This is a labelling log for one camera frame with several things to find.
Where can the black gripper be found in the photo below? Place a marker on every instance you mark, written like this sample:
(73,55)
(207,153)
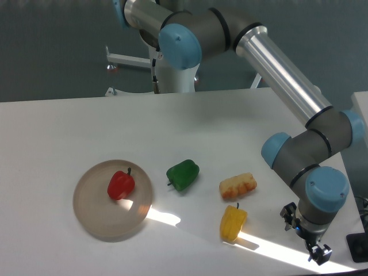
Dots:
(308,231)

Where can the red bell pepper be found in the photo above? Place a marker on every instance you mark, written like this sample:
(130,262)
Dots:
(121,185)

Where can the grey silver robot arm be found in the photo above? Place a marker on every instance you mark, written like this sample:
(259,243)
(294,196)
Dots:
(180,41)

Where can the yellow bell pepper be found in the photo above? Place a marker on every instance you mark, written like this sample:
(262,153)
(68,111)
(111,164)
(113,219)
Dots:
(232,222)

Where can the green bell pepper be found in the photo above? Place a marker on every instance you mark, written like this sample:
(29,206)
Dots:
(183,174)

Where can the round beige plate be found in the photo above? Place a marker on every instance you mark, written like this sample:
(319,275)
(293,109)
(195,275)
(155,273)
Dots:
(107,219)

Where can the black box at right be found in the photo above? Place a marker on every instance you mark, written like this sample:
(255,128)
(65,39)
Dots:
(357,243)

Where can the orange bread piece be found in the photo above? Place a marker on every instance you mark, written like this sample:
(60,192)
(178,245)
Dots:
(237,186)

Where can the white robot stand base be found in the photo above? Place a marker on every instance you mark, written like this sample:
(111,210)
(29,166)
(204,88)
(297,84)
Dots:
(165,79)

